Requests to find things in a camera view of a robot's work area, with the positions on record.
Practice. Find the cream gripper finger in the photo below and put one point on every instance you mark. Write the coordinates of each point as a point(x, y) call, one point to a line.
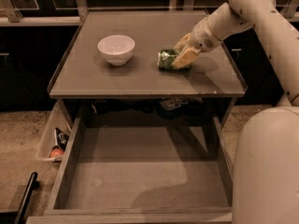
point(182, 42)
point(186, 56)

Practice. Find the orange ball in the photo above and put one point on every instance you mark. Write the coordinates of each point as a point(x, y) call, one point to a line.
point(56, 153)

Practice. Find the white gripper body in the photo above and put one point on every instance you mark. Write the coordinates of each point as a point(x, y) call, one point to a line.
point(202, 37)

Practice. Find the white ceramic bowl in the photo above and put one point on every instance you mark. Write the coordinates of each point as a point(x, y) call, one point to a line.
point(116, 49)

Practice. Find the green can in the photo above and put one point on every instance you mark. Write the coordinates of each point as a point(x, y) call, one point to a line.
point(166, 57)

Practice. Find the clear plastic bin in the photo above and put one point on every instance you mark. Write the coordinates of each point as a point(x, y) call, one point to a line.
point(47, 141)

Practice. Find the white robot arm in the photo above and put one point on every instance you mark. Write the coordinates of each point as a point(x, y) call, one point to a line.
point(266, 166)

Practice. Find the items under cabinet top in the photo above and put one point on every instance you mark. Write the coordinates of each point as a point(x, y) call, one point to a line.
point(166, 108)

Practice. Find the dark snack bag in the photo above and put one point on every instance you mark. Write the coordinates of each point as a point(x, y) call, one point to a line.
point(61, 139)

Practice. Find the metal window railing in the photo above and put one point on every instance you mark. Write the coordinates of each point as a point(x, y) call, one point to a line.
point(77, 11)

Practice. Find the grey cabinet with top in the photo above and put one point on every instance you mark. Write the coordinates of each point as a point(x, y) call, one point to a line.
point(84, 74)

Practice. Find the open grey top drawer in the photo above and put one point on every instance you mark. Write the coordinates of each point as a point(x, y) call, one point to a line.
point(120, 170)

